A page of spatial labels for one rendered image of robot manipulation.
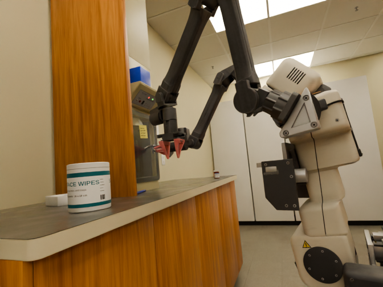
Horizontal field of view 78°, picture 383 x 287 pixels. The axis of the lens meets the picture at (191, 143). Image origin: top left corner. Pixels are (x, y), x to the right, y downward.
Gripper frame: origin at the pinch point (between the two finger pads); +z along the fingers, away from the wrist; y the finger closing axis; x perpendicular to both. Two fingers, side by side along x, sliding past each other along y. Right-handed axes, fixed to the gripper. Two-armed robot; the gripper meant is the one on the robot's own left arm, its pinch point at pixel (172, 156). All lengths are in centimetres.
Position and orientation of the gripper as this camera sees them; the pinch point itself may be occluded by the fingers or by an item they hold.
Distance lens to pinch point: 94.5
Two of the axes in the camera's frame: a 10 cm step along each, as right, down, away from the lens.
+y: -9.3, 1.2, 3.5
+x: -3.6, -0.7, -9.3
